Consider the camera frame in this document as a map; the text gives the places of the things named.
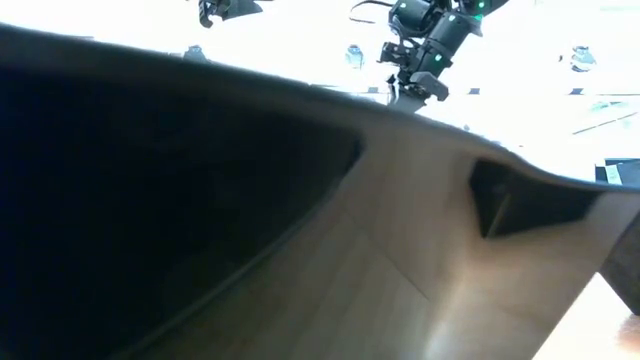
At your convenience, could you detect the black computer monitor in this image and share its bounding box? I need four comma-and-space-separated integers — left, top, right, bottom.
594, 158, 640, 187

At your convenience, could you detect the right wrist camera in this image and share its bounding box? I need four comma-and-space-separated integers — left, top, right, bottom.
409, 71, 450, 102

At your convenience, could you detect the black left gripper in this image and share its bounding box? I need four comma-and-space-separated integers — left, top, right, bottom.
197, 0, 264, 29

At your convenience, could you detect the black ceiling cable reel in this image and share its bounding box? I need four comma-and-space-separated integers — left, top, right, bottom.
570, 44, 597, 73
182, 43, 208, 62
344, 43, 365, 70

